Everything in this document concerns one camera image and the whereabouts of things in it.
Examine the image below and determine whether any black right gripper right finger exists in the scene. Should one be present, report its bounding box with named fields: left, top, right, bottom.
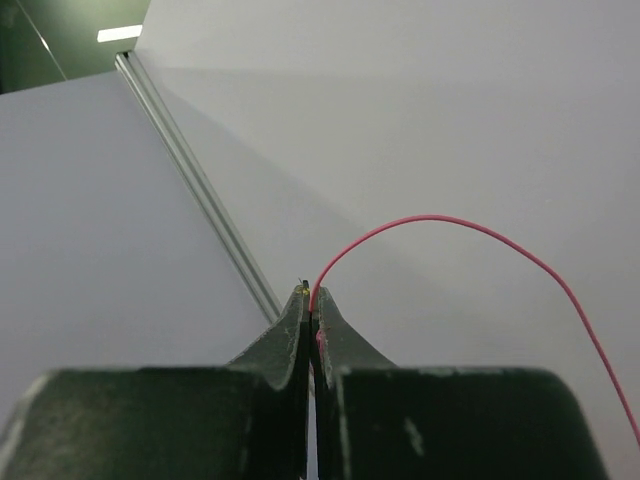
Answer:
left=312, top=289, right=607, bottom=479

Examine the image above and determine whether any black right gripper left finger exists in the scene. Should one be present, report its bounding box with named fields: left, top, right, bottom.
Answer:
left=1, top=284, right=310, bottom=479

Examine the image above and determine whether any red wire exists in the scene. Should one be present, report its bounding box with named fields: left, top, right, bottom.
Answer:
left=308, top=214, right=640, bottom=449

